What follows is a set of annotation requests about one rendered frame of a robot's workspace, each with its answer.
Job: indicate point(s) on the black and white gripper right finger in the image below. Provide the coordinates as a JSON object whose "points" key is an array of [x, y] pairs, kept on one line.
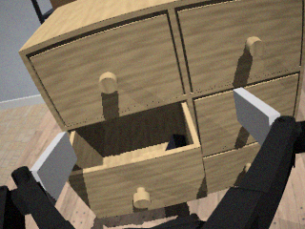
{"points": [[252, 205]]}

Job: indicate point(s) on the black nine-volt battery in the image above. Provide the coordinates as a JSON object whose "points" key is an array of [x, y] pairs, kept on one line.
{"points": [[176, 141]]}

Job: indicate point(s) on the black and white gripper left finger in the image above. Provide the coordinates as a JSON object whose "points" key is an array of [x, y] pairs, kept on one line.
{"points": [[49, 173]]}

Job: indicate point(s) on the small wooden chest of drawers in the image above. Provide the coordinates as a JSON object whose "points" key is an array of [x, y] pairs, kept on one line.
{"points": [[86, 15]]}

